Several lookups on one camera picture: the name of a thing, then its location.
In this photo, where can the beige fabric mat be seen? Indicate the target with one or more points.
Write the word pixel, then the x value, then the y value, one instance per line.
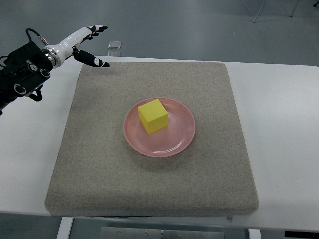
pixel 98 174

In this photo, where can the metal chair legs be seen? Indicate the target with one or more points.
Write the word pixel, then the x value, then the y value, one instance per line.
pixel 260 10

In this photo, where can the grey metal base plate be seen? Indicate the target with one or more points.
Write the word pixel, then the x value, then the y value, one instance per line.
pixel 133 233

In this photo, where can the yellow foam block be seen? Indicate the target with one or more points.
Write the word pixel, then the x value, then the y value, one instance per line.
pixel 153 116

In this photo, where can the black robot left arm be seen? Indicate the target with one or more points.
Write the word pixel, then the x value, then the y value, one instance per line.
pixel 23 71

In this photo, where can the floor socket cover plate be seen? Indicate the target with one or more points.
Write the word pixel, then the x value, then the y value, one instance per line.
pixel 114 45

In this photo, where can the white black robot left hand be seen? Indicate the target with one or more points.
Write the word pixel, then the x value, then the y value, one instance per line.
pixel 68 47

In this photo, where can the pink plate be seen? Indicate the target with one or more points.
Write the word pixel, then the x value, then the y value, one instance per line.
pixel 167 141

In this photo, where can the white table leg frame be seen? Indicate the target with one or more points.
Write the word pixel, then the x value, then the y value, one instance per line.
pixel 65 228

